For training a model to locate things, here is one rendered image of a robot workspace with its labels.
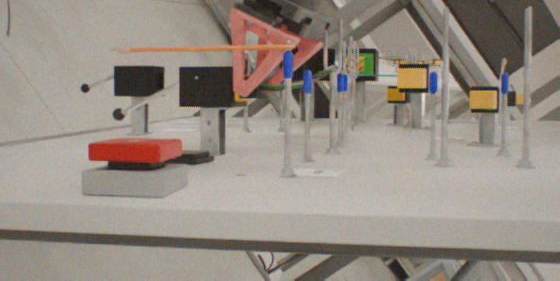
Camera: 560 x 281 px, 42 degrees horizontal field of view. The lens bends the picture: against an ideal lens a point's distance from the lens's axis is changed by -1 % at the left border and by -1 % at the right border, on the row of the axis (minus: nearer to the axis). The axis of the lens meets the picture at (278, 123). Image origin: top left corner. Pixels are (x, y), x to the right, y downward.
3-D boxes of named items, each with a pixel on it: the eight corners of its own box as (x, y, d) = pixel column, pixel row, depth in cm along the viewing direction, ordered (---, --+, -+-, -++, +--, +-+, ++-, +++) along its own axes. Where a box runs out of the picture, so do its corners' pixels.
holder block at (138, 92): (87, 132, 110) (87, 66, 110) (165, 133, 108) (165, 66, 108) (74, 134, 106) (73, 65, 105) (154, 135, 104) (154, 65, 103)
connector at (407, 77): (426, 88, 118) (426, 68, 118) (423, 88, 116) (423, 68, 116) (400, 87, 120) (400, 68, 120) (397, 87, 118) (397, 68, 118)
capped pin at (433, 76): (436, 160, 71) (437, 71, 70) (422, 159, 72) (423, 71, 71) (442, 159, 72) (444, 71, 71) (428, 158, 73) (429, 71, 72)
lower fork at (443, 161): (454, 167, 65) (457, 6, 64) (434, 167, 65) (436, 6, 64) (452, 165, 67) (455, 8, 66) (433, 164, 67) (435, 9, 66)
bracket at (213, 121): (212, 154, 76) (212, 106, 76) (233, 155, 76) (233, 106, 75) (192, 158, 72) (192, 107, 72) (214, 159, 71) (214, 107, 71)
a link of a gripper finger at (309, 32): (295, 107, 76) (333, 24, 74) (271, 109, 70) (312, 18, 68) (241, 79, 78) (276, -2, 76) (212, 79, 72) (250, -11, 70)
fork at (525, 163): (537, 168, 64) (540, 6, 63) (516, 168, 64) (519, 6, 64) (534, 166, 66) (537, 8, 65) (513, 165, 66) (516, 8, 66)
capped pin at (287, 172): (277, 175, 59) (278, 40, 58) (296, 175, 59) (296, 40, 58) (278, 177, 57) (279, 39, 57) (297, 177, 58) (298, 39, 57)
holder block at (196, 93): (197, 106, 77) (197, 67, 76) (247, 106, 75) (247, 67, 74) (178, 107, 73) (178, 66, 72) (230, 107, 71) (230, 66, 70)
